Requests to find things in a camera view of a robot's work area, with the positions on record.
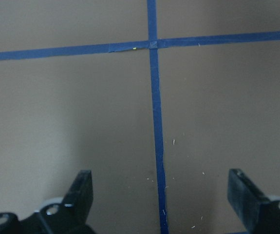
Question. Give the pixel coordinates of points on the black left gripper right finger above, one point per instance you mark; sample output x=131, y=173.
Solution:
x=258, y=212

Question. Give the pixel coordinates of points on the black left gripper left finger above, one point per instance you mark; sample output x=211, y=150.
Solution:
x=68, y=214

